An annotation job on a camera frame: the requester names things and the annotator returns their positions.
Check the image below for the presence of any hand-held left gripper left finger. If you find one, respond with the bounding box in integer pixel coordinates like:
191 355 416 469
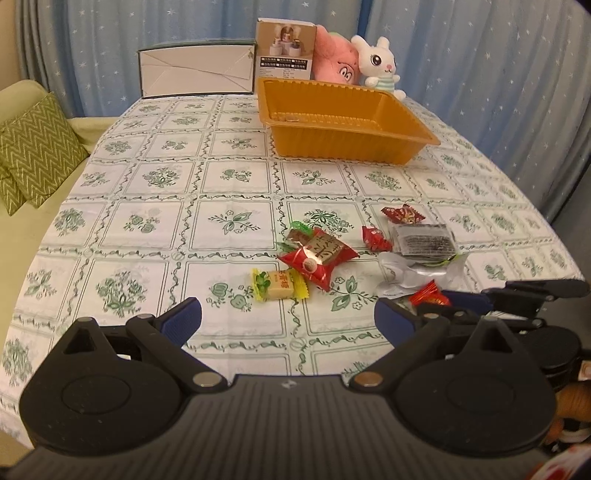
46 298 228 394

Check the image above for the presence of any yellow candy packet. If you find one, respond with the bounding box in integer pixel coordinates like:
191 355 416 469
250 268 309 303

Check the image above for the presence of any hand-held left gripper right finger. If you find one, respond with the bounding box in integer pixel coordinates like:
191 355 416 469
348 298 541 393

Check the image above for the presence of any red packet with round emblem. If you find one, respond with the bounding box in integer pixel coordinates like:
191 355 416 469
278 249 334 292

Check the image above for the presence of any green zigzag cushion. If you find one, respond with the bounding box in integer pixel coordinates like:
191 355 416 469
0 166 28 217
0 92 89 208

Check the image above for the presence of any small red candy packet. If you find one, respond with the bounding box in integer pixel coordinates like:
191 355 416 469
361 226 393 253
410 280 452 308

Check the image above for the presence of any brown and green candy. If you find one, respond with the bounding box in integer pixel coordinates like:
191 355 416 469
284 220 319 250

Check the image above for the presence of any green floral tablecloth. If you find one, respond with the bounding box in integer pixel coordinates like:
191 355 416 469
0 90 585 446

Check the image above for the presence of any red twisted packet white print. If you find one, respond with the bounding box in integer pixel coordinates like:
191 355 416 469
381 204 426 227

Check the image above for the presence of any pink plush toy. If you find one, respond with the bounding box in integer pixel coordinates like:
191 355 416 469
311 25 362 85

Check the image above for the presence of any white bunny plush toy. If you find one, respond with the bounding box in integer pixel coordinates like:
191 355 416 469
351 36 407 101

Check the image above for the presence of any silver foil packet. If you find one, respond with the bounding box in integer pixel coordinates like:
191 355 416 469
376 251 465 297

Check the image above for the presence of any red packet with gold label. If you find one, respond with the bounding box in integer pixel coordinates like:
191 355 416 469
295 227 361 265

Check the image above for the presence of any flat white and green box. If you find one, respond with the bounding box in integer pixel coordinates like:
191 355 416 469
137 39 257 100

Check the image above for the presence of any blue starred curtain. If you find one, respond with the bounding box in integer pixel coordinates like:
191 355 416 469
16 0 591 224

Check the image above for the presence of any orange plastic tray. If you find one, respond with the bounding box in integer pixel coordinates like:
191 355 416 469
256 76 441 165

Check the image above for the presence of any small brown product box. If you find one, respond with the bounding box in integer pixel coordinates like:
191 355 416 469
256 18 317 81

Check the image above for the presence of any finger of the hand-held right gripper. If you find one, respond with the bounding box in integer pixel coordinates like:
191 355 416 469
450 310 549 331
442 279 585 318

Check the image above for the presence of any dark seaweed packet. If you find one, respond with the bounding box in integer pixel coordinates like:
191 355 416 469
390 223 459 268

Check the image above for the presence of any light green sofa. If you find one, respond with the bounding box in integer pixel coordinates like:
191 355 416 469
0 78 122 296

